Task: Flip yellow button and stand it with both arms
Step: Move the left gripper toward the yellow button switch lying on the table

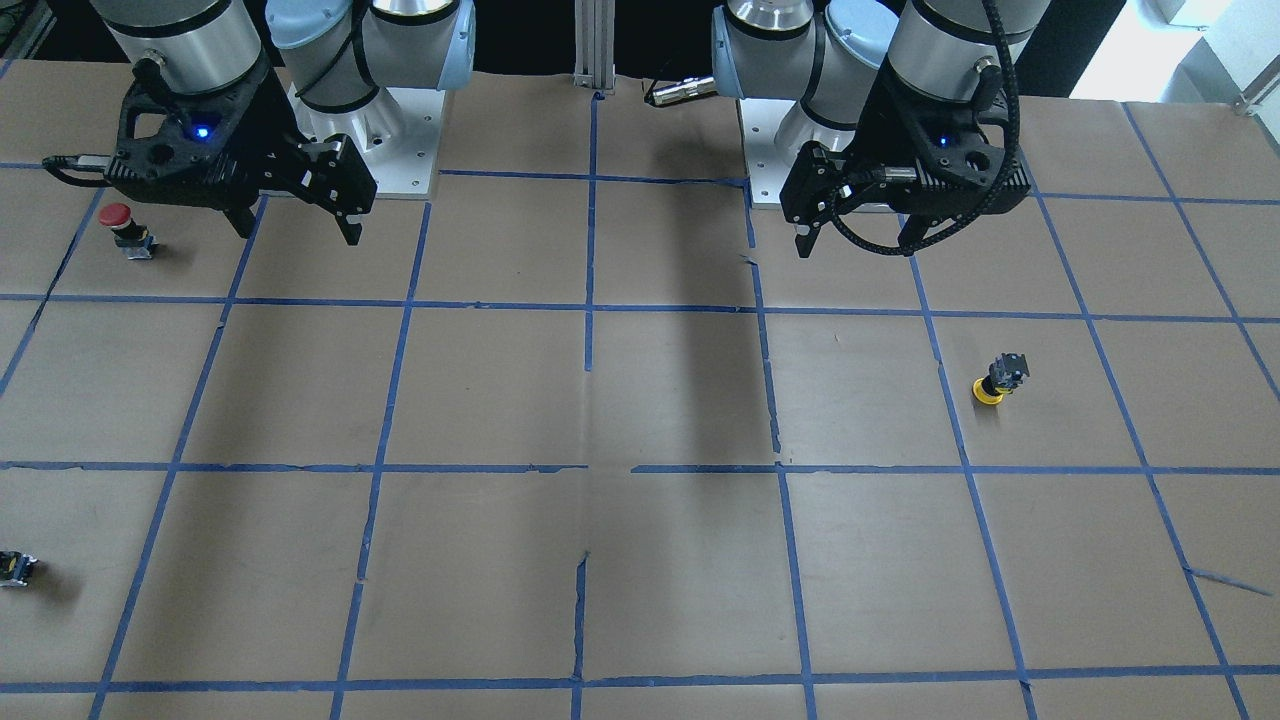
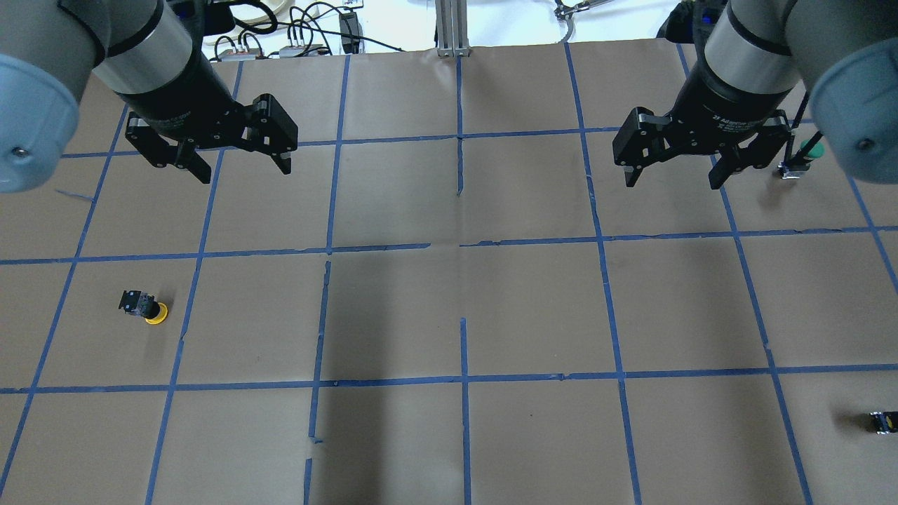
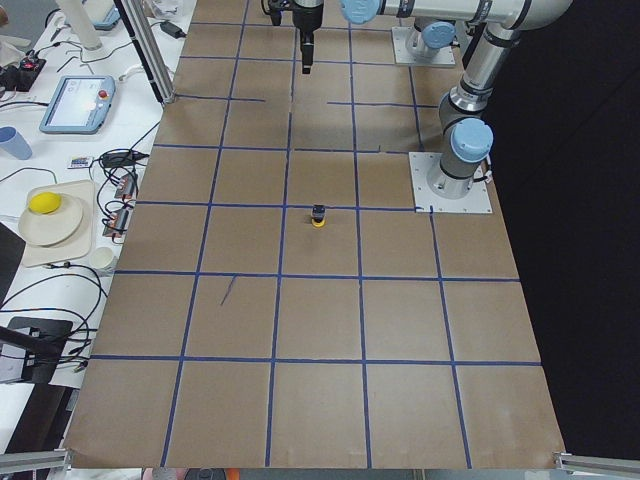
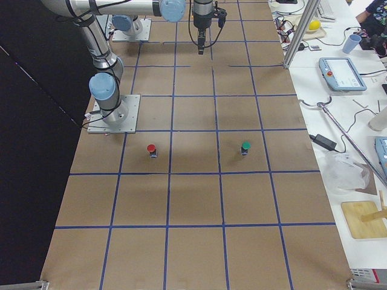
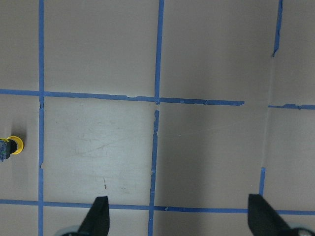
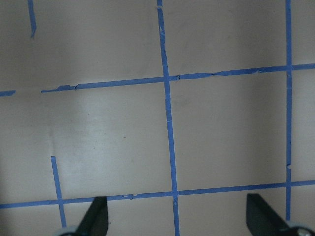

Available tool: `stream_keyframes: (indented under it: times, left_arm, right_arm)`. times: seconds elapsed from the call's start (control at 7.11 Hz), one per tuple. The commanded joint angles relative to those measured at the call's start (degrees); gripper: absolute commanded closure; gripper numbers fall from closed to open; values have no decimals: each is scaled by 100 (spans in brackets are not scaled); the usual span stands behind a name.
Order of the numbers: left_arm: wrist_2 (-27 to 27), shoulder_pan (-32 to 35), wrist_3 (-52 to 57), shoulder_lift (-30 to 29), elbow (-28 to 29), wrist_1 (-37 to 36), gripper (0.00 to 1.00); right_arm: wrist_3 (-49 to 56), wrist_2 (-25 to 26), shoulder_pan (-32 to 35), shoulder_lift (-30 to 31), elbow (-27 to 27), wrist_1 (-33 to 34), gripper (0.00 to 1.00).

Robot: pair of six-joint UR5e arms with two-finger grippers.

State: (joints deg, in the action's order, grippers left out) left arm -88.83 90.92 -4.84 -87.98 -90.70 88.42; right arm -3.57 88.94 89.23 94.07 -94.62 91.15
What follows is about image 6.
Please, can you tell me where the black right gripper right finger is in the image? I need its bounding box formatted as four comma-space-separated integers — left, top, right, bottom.
246, 193, 290, 236

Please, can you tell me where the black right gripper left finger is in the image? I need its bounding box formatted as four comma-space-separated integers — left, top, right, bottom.
75, 196, 109, 236

